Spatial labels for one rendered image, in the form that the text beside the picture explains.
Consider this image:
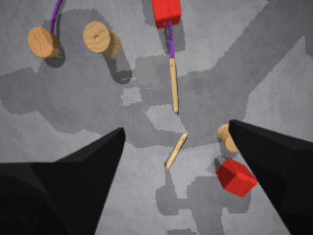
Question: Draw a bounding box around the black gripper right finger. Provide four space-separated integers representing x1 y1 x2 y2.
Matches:
228 119 313 235

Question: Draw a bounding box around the wooden stick with purple string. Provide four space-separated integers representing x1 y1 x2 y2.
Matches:
50 0 179 113

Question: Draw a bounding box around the round wooden button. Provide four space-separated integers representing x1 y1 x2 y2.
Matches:
27 27 61 59

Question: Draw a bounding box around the thin wooden stick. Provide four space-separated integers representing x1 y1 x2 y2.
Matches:
165 133 187 169

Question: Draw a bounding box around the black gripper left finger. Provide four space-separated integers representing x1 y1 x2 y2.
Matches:
0 127 125 235

